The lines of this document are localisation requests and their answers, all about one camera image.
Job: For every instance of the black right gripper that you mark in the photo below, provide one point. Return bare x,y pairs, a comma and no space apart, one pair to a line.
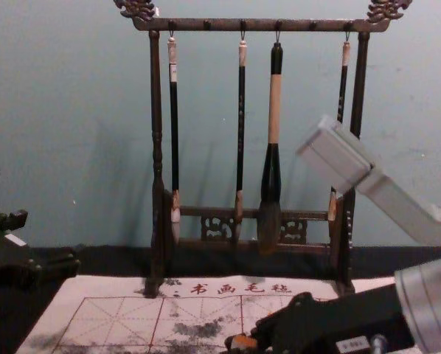
353,324

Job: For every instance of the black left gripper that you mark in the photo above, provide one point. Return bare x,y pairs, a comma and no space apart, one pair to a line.
10,269

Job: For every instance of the black table cloth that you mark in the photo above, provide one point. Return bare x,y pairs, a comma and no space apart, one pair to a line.
95,262

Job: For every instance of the white felt mat red grid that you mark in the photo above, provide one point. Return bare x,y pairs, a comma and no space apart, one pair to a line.
113,317

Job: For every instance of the thin black brush white label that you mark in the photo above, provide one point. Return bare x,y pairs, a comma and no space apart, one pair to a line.
174,129

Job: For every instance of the thin black calligraphy brush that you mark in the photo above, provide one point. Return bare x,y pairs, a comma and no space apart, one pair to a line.
341,92
241,129

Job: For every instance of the dark wooden brush rack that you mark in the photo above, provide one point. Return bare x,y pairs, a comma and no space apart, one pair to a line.
261,25

